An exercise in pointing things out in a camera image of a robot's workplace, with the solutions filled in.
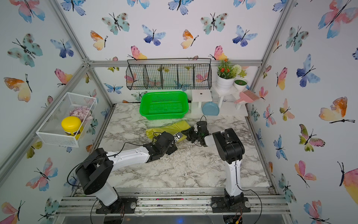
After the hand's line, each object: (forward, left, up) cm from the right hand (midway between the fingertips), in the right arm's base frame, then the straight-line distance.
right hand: (183, 131), depth 100 cm
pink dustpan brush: (+25, -47, +12) cm, 54 cm away
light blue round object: (+25, -21, -3) cm, 33 cm away
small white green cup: (+30, -40, +19) cm, 54 cm away
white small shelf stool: (+36, -36, -4) cm, 50 cm away
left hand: (-9, +7, +6) cm, 13 cm away
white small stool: (+26, -13, +11) cm, 31 cm away
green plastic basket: (+29, +20, -4) cm, 35 cm away
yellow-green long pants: (+1, +7, +1) cm, 7 cm away
